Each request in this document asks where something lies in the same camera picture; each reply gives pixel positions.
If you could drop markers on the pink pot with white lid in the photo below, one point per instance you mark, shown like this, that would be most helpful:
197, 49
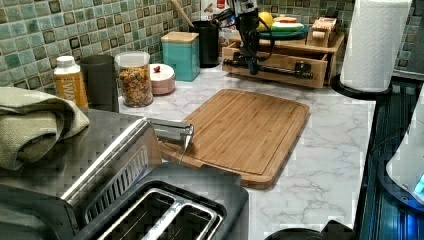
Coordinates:
162, 78

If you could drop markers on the green white red toy food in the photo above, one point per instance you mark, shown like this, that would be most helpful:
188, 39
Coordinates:
286, 25

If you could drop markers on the white paper towel roll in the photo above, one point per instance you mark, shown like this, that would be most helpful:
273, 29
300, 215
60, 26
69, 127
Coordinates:
374, 39

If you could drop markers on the small wooden block toy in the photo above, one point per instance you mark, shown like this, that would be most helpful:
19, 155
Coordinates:
319, 33

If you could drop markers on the glass jar with cereal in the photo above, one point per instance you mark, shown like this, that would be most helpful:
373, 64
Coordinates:
134, 77

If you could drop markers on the dark metal drawer handle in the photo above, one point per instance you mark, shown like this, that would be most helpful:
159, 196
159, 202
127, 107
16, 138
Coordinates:
301, 70

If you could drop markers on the stainless steel toaster oven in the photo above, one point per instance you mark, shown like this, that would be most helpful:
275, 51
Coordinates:
55, 197

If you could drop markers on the wooden drawer cabinet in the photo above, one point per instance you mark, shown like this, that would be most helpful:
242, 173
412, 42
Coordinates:
333, 49

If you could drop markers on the black utensil holder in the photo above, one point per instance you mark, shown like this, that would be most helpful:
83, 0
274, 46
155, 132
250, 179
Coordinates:
208, 42

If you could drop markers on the wooden drawer with front panel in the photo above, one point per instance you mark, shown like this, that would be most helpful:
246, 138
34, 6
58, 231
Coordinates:
284, 58

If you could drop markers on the wooden spoon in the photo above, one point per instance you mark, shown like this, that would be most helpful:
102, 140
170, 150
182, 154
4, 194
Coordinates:
182, 13

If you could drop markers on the robot arm with white wrist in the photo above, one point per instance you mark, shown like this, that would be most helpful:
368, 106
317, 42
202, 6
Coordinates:
234, 5

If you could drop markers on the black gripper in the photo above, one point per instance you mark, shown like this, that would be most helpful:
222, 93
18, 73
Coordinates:
246, 24

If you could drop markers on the dark grey cup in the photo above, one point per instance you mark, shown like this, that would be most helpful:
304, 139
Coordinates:
101, 85

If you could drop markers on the black round object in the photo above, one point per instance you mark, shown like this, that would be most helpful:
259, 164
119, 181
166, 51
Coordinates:
333, 230

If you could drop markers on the black paper towel holder base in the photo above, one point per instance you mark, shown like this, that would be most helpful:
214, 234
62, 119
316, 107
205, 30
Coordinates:
342, 89

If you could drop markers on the bamboo cutting board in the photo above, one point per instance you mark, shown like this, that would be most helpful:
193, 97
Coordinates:
242, 132

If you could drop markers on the teal canister with wooden lid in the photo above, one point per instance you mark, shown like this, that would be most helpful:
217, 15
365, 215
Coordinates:
181, 52

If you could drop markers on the red white box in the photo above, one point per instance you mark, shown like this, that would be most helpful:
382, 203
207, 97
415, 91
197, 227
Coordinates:
208, 8

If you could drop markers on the yellow lemon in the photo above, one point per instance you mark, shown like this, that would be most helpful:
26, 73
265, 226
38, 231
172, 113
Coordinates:
265, 22

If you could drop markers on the teal plate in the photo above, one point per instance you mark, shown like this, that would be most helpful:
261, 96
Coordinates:
278, 35

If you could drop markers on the orange bottle with white cap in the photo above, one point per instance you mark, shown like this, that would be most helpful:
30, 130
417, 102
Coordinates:
70, 81

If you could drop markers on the black slot toaster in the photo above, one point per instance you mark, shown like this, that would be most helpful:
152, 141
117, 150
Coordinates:
174, 202

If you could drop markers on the green folded towel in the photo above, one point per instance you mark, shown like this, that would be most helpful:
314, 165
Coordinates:
32, 122

